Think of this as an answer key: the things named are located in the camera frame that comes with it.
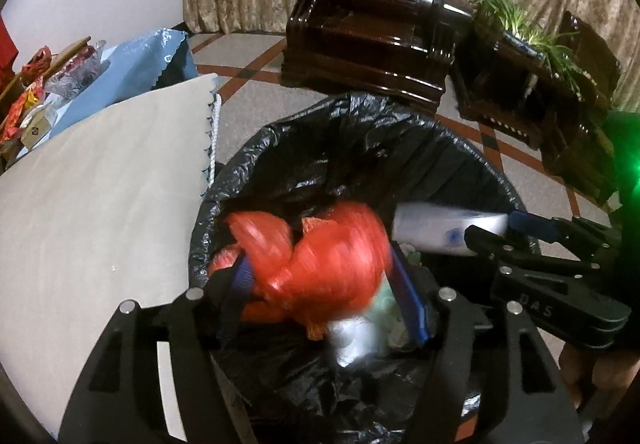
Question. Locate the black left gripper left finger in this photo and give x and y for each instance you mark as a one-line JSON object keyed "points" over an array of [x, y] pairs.
{"points": [[117, 398]]}

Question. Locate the person's hand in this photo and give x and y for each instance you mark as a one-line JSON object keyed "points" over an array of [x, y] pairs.
{"points": [[611, 373]]}

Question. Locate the black trash bag bin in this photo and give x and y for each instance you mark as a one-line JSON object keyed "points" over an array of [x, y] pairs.
{"points": [[285, 388]]}

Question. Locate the red plastic bag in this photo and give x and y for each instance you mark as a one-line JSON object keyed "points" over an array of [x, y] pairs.
{"points": [[331, 273]]}

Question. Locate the red cloth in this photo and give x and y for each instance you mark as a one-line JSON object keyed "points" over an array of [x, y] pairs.
{"points": [[8, 55]]}

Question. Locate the glass fruit bowl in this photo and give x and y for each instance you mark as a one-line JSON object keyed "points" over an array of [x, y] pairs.
{"points": [[79, 72]]}

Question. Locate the green potted plant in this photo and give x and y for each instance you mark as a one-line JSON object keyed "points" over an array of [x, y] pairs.
{"points": [[509, 21]]}

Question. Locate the dark wooden armchair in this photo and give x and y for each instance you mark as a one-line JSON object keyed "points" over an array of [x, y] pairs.
{"points": [[398, 48]]}

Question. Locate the blue tablecloth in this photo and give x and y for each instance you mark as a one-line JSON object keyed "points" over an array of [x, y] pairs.
{"points": [[156, 60]]}

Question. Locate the dark wooden side table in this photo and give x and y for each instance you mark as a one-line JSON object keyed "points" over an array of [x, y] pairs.
{"points": [[505, 83]]}

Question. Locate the green rubber glove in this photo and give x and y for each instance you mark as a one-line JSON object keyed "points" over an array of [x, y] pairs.
{"points": [[384, 313]]}

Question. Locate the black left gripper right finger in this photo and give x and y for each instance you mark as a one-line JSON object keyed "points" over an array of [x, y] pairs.
{"points": [[496, 352]]}

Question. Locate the red snack bag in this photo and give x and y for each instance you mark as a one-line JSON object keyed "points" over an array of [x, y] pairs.
{"points": [[32, 95]]}

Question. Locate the white blue medicine box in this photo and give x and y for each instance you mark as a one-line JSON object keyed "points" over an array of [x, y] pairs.
{"points": [[432, 228]]}

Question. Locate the gold tissue box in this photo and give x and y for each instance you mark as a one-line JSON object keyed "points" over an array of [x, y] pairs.
{"points": [[38, 127]]}

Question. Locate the wooden chair back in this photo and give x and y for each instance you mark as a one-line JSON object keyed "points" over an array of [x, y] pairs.
{"points": [[46, 65]]}

